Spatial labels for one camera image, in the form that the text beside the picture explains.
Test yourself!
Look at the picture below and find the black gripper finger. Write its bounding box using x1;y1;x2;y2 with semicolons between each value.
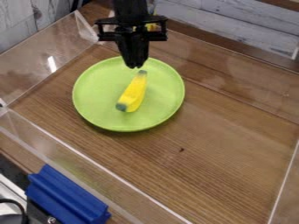
117;33;137;68
137;34;150;67

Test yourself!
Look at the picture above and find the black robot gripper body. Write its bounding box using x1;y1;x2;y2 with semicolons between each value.
97;0;167;41

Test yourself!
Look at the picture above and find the yellow toy banana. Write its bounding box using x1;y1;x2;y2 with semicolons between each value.
117;70;147;113

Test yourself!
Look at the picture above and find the green round plate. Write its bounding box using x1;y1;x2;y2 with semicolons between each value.
73;57;185;132

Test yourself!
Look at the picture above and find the yellow labelled tin can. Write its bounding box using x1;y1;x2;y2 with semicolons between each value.
146;0;157;32

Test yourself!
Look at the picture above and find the blue plastic clamp block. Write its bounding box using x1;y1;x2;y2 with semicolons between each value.
26;164;111;224

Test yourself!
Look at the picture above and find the clear acrylic enclosure wall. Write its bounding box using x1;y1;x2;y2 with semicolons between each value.
0;14;299;224

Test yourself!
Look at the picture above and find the black cable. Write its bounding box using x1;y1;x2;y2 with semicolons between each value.
0;199;29;224

